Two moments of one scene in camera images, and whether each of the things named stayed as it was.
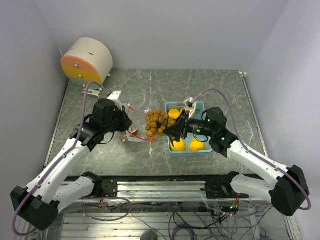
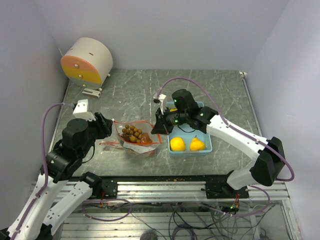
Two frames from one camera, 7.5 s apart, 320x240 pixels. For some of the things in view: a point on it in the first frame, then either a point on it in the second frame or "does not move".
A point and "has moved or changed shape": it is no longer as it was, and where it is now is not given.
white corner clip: [244, 74] does not move
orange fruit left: [178, 146] does not move
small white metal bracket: [91, 92] does not move
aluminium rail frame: [169, 210] does not move
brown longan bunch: [157, 122] has moved or changed shape
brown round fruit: [135, 131] → [145, 138]
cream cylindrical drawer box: [87, 60] does not move
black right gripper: [179, 128] → [161, 126]
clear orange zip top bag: [138, 131] → [136, 137]
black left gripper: [126, 122] → [104, 125]
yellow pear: [195, 145] does not move
